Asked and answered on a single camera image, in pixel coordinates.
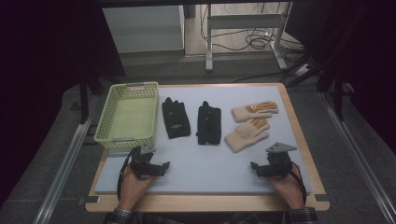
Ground white cabinet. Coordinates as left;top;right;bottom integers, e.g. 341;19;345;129
102;5;186;54

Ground black metal stand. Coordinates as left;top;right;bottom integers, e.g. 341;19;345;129
77;70;106;125

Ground white metal desk frame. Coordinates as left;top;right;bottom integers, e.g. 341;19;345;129
205;2;294;74

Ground aluminium rail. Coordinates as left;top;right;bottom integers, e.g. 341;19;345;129
318;91;396;224
32;95;105;224

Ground black glove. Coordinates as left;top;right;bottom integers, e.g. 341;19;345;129
161;96;191;140
195;100;222;146

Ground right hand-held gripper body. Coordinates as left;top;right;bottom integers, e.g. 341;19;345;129
262;142;298;180

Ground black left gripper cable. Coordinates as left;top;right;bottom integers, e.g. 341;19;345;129
116;147;138;201

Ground black tripod stand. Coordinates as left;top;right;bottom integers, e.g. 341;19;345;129
285;6;370;123

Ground yellow-green plastic basket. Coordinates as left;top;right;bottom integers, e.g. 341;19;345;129
93;81;161;149

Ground person's right hand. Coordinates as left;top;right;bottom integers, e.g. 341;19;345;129
273;163;306;210

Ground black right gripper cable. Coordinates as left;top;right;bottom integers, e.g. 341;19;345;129
290;161;308;204

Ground black floor cable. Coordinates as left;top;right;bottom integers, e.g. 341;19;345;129
231;70;292;84

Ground tangle of floor cables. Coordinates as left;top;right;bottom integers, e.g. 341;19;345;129
199;3;305;53

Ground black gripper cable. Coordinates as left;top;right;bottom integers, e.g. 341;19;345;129
116;147;138;201
290;161;308;204

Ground person's left hand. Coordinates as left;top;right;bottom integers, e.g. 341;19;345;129
119;169;156;213

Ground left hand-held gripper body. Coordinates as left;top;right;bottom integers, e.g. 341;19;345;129
125;145;163;181

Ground beige knit glove orange fingers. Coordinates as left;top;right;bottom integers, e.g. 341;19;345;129
231;100;280;123
223;118;271;154

